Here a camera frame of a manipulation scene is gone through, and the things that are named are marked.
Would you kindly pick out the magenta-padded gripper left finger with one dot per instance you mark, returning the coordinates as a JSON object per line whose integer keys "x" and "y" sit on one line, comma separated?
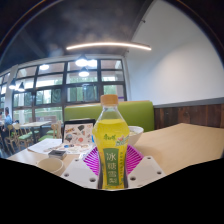
{"x": 78, "y": 173}

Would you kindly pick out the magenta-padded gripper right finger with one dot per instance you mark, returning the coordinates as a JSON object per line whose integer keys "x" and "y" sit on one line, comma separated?
{"x": 146, "y": 171}

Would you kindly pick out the yellow drink bottle green label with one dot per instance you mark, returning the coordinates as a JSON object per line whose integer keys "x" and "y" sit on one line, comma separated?
{"x": 111, "y": 143}

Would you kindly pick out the small dark box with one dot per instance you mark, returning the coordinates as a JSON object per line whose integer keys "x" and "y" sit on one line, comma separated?
{"x": 57, "y": 154}

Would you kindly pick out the white bowl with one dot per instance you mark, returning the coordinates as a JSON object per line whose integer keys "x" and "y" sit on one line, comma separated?
{"x": 136, "y": 135}

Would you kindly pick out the green upholstered bench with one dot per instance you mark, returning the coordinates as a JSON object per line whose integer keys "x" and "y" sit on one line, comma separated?
{"x": 136, "y": 113}

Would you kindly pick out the group of wooden green-seat chairs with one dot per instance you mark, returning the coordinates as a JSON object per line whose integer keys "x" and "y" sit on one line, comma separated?
{"x": 25, "y": 136}

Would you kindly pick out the large dark-framed window front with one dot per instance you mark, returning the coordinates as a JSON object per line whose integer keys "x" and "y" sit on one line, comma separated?
{"x": 66, "y": 90}

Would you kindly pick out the person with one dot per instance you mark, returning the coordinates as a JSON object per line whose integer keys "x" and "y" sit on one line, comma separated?
{"x": 7, "y": 118}

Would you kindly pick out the group of pendant ceiling lamps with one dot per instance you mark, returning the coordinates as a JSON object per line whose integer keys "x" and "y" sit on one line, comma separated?
{"x": 81, "y": 61}

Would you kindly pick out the long curved ceiling light strip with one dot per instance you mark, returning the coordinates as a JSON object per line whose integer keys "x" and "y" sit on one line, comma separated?
{"x": 108, "y": 45}

